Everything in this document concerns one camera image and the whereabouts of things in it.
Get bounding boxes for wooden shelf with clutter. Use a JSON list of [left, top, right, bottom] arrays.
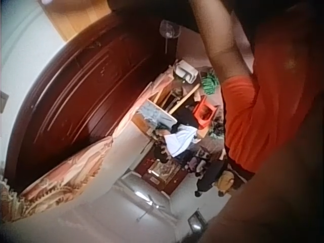
[[131, 80, 181, 135]]

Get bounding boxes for white cloth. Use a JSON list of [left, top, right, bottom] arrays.
[[164, 125, 198, 158]]

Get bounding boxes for long wooden stick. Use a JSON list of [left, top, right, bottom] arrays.
[[168, 84, 201, 115]]

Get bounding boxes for red plastic stool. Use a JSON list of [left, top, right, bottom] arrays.
[[191, 95, 219, 128]]

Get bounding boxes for white box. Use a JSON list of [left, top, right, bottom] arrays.
[[173, 60, 199, 85]]

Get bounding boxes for heap of hanging clothes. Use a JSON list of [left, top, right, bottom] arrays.
[[151, 140, 230, 198]]

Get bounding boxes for green cloth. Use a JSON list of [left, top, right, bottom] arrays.
[[199, 69, 221, 96]]

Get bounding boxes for ceiling fan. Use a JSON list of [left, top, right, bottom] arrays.
[[135, 194, 167, 223]]

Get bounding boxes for yellow bag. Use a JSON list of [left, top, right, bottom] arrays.
[[214, 169, 242, 197]]

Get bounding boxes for dark red wooden headboard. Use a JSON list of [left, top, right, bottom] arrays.
[[14, 11, 179, 194]]

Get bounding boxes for table fan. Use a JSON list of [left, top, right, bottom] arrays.
[[158, 19, 182, 54]]

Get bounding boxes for floral fringed pillow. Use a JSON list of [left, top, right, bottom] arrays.
[[0, 135, 114, 225]]

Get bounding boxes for light wooden cabinet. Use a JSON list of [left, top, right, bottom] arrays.
[[42, 0, 113, 43]]

